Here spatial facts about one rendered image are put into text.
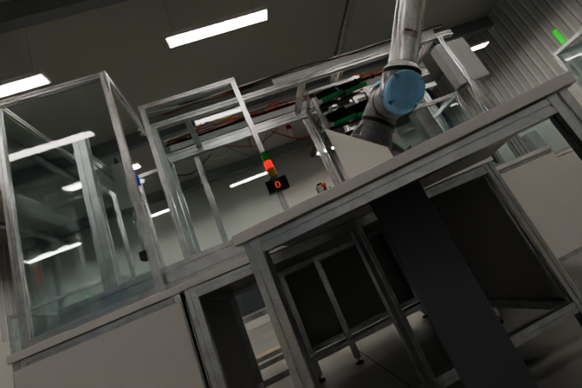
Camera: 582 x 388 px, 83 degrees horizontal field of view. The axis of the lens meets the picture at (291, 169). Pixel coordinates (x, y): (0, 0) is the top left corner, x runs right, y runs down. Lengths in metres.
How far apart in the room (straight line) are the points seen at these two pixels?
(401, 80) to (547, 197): 2.05
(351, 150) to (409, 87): 0.25
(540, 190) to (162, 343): 2.53
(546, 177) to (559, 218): 0.30
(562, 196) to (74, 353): 2.94
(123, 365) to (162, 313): 0.21
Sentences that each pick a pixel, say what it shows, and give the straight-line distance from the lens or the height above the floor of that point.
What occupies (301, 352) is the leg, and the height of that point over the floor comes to 0.53.
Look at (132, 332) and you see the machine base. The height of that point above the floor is 0.76.
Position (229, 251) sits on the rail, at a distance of 1.47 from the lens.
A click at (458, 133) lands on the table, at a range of 0.88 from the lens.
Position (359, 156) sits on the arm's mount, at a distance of 1.03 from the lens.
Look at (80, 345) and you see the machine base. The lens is 1.57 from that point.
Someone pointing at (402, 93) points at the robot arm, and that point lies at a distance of 1.01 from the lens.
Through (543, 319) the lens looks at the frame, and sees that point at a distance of 1.76.
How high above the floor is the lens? 0.68
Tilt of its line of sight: 18 degrees up
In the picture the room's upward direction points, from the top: 24 degrees counter-clockwise
